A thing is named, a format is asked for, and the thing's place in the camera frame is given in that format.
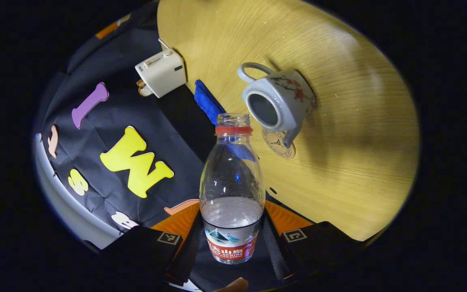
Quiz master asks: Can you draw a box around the white toaster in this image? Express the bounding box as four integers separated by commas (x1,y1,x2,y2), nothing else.
135,48,187,99

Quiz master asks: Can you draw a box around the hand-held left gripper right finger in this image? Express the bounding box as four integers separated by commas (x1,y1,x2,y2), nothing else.
258,200,362,286

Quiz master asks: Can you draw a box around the round wooden coaster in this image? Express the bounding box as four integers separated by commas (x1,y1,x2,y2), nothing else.
262,129,296,159

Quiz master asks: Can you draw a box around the blue folded towel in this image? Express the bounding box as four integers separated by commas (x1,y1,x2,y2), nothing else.
194,79,227,126

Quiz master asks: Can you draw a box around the white ceramic teacup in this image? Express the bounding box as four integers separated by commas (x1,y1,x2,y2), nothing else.
237,62,316,148

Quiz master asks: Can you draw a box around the black backdrop cloth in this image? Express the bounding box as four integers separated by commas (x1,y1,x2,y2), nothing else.
35,2,218,240

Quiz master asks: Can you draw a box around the clear plastic water bottle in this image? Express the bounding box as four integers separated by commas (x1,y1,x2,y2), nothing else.
199,113,266,265

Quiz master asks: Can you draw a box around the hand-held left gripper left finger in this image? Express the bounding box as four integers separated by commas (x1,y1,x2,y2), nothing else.
96,202,208,286

